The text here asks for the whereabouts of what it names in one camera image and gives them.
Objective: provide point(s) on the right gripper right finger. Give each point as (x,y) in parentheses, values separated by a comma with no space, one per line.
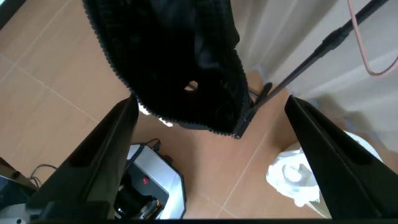
(335,174)

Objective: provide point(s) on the white garment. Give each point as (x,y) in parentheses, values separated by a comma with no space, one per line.
(289,177)

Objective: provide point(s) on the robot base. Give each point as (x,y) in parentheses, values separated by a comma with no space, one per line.
(155,174)

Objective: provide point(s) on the pink clothes hanger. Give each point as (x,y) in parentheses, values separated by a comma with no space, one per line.
(357,34)

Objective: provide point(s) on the black garment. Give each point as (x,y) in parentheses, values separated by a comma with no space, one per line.
(161,56)

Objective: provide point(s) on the white laundry basket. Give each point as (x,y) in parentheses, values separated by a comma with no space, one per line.
(320,211)

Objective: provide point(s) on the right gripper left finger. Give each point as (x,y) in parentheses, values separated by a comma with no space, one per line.
(93,174)

